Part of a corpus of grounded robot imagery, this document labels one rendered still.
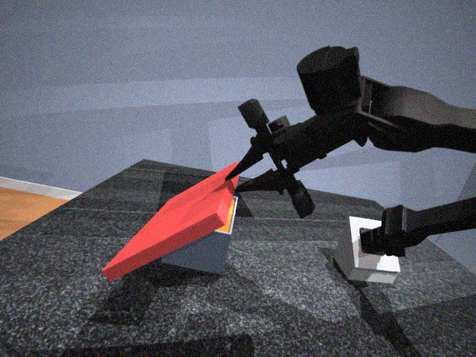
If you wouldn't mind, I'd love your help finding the red lid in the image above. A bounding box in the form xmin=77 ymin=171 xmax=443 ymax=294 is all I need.
xmin=102 ymin=162 xmax=239 ymax=281

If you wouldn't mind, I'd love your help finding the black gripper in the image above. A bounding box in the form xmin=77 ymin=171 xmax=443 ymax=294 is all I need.
xmin=225 ymin=98 xmax=331 ymax=219

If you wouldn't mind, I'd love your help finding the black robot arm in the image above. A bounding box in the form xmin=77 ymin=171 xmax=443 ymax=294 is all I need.
xmin=297 ymin=46 xmax=476 ymax=257

